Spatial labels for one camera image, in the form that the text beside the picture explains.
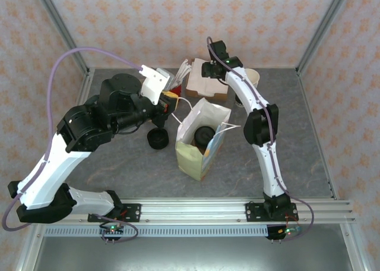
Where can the green paper cup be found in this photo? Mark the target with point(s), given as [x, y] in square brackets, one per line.
[205, 135]

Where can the stack of black lids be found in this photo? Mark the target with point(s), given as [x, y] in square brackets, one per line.
[158, 138]

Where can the aluminium frame leg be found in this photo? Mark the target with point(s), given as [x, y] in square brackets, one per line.
[353, 250]
[28, 250]

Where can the small circuit board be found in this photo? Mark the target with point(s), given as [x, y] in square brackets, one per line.
[112, 230]
[286, 231]

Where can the grey metal panel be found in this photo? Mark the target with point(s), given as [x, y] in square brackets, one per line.
[193, 254]

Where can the aluminium frame post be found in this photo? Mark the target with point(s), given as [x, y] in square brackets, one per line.
[59, 27]
[323, 30]

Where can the brown cardboard napkin box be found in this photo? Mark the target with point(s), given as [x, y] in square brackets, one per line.
[221, 97]

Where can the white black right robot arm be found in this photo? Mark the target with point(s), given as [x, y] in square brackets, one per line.
[246, 89]

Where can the aluminium mounting rail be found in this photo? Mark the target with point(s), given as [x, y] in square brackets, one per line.
[193, 208]

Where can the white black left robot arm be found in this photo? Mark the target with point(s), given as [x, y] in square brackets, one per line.
[50, 170]

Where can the white green paper bag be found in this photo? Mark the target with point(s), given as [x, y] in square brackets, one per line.
[188, 158]

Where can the white wrapped straw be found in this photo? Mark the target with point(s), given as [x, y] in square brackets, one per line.
[185, 73]
[188, 75]
[181, 70]

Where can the stack of paper cups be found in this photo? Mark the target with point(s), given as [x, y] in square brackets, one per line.
[253, 76]

